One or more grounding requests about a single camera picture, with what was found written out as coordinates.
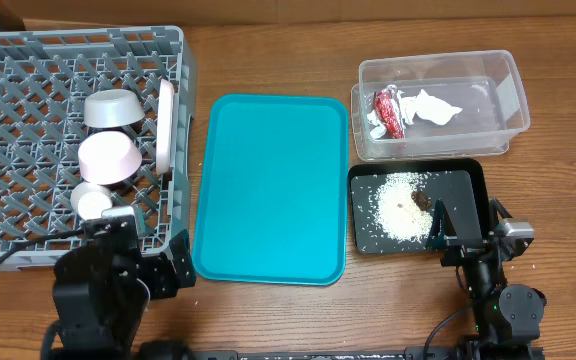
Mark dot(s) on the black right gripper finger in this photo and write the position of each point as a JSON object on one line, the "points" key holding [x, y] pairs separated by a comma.
{"points": [[442, 230], [498, 218]]}

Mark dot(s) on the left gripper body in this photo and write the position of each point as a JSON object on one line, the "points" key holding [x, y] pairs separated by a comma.
{"points": [[158, 277]]}

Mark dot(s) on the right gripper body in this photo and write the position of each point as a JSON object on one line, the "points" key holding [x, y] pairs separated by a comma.
{"points": [[468, 251]]}

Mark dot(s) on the brown food piece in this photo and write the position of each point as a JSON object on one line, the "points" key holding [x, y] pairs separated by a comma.
{"points": [[422, 201]]}

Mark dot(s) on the white rice pile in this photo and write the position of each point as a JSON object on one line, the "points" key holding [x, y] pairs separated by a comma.
{"points": [[397, 214]]}

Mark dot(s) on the white paper cup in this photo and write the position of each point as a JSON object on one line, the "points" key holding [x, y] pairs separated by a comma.
{"points": [[89, 200]]}

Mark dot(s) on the white napkin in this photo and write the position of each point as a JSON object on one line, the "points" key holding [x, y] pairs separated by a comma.
{"points": [[424, 106]]}

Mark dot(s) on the small pink bowl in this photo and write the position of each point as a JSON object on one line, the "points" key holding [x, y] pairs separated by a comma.
{"points": [[108, 157]]}

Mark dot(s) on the red snack wrapper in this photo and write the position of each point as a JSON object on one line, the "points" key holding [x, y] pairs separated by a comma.
{"points": [[387, 108]]}

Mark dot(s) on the large pink plate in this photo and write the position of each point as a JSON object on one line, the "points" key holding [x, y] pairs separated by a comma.
{"points": [[164, 127]]}

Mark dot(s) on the grey bowl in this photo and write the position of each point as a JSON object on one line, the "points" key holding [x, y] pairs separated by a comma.
{"points": [[112, 108]]}

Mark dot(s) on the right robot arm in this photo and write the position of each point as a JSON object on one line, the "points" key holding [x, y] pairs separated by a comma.
{"points": [[507, 317]]}

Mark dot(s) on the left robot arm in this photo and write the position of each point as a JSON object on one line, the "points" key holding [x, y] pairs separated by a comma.
{"points": [[103, 288]]}

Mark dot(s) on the black waste tray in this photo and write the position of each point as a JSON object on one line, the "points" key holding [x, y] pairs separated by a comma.
{"points": [[458, 183]]}

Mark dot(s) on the grey dishwasher rack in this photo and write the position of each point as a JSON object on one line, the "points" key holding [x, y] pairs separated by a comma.
{"points": [[45, 77]]}

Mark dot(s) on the teal plastic tray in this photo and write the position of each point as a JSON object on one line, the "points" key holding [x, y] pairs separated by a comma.
{"points": [[272, 205]]}

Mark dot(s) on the clear plastic bin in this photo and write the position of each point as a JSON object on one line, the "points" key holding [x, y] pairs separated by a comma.
{"points": [[485, 84]]}

